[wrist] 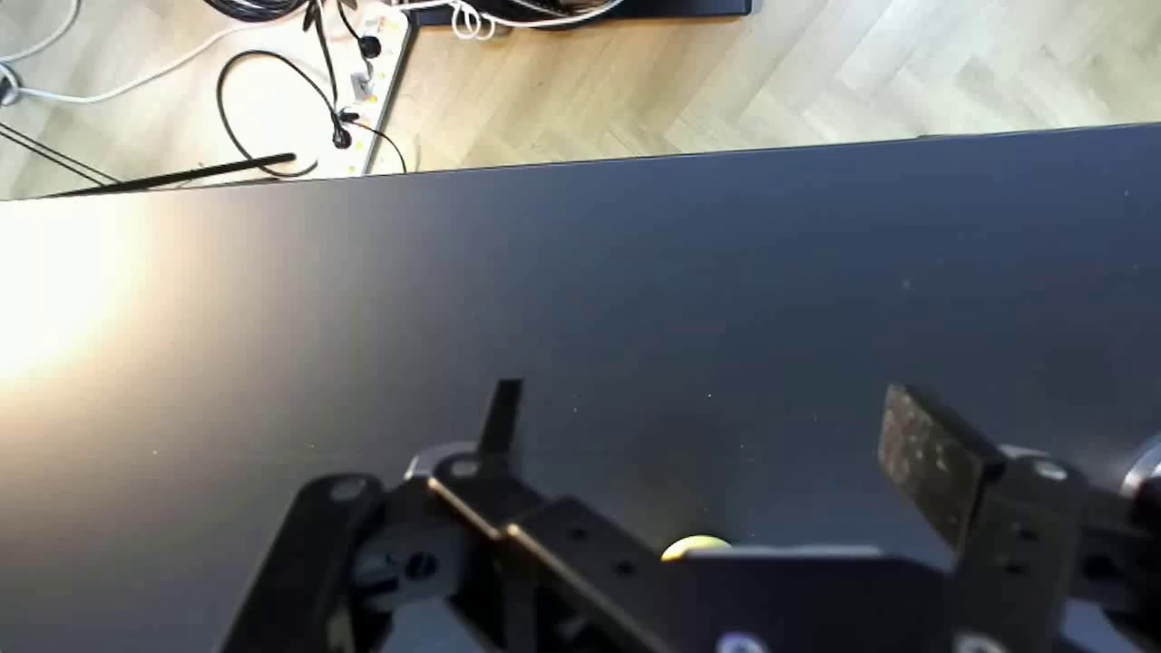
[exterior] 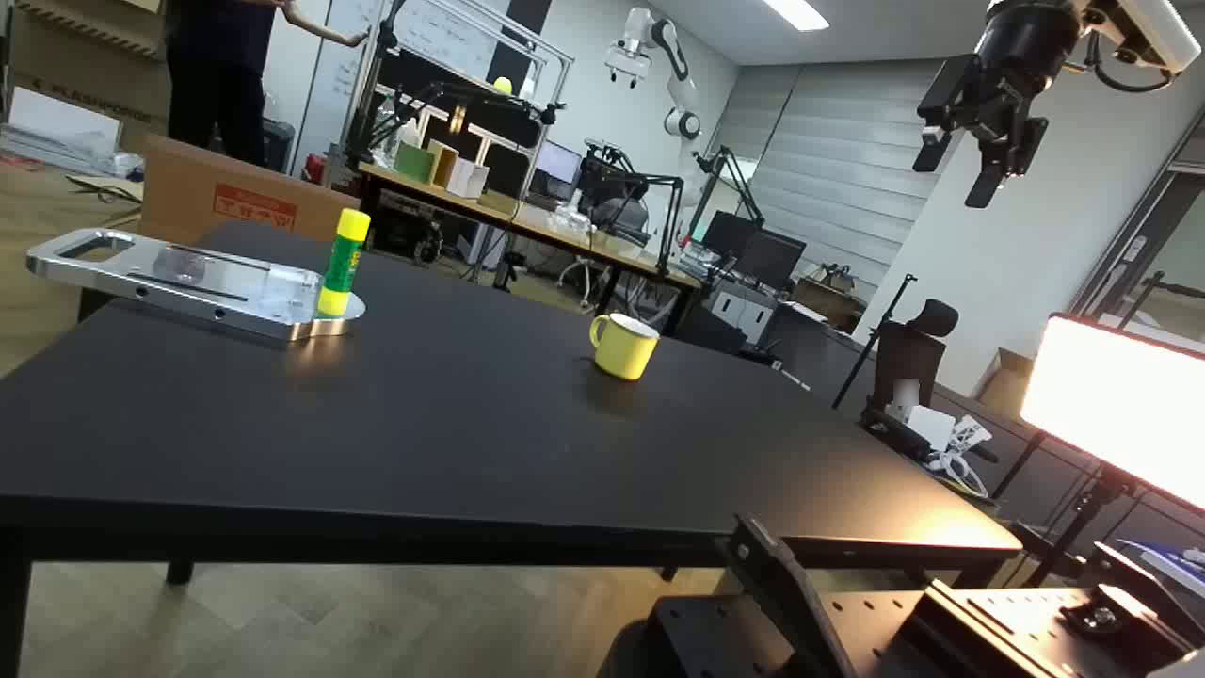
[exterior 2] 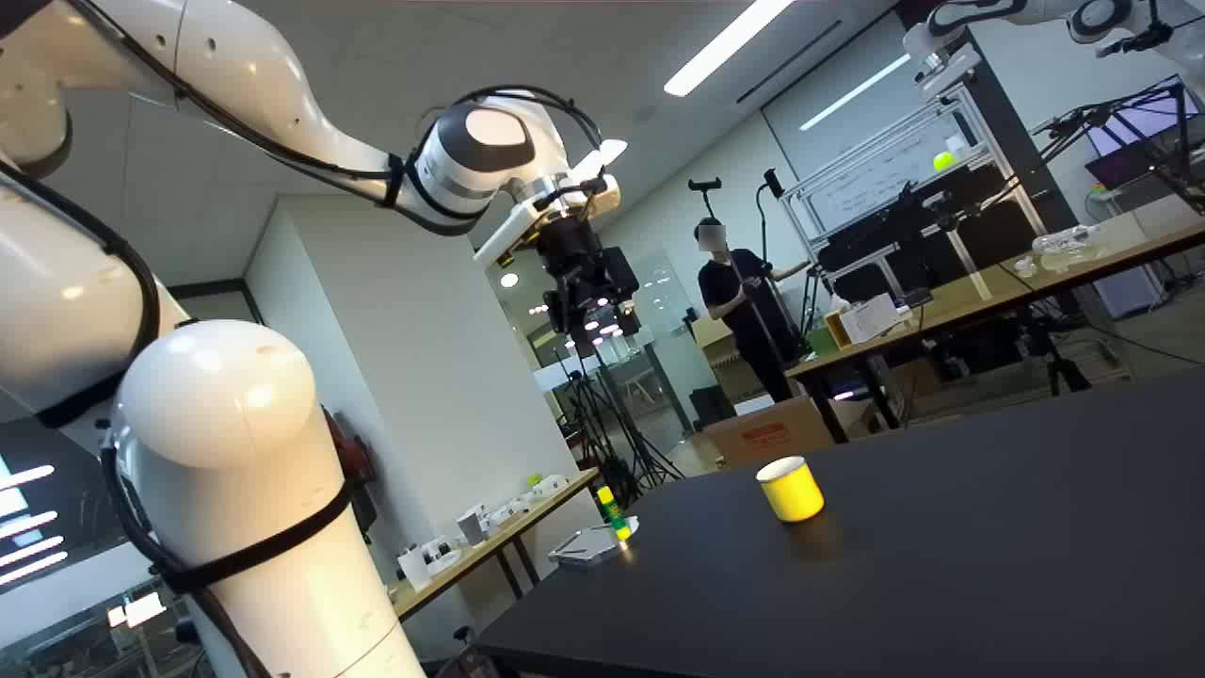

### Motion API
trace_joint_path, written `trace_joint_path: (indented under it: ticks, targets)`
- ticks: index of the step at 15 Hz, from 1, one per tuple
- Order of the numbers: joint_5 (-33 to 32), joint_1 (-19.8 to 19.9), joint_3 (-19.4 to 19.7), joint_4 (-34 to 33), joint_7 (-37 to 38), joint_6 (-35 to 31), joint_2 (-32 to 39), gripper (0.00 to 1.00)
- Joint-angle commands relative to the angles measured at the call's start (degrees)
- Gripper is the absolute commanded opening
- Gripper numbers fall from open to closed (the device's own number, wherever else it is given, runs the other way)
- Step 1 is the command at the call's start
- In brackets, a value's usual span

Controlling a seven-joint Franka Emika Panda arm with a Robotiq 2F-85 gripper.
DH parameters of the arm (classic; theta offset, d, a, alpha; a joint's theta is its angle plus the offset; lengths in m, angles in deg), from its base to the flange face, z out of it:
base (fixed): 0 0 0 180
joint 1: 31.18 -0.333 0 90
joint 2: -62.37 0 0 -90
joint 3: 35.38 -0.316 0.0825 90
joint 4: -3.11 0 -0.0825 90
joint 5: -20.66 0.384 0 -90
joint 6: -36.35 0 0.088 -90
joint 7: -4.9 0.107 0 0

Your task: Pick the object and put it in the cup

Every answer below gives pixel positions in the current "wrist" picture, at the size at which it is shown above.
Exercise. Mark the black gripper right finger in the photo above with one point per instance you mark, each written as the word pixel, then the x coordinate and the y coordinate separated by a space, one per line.
pixel 956 472

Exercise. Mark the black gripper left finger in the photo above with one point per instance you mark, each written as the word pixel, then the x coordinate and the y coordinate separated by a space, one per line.
pixel 365 566

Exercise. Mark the yellow cup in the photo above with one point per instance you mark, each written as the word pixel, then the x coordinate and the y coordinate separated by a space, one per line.
pixel 693 547

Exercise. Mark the black rod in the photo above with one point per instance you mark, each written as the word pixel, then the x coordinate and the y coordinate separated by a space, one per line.
pixel 182 174

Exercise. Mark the white power strip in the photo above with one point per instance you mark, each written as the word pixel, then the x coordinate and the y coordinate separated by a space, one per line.
pixel 386 84

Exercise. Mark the black flat panel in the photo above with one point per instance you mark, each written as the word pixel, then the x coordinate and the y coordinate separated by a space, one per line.
pixel 605 9

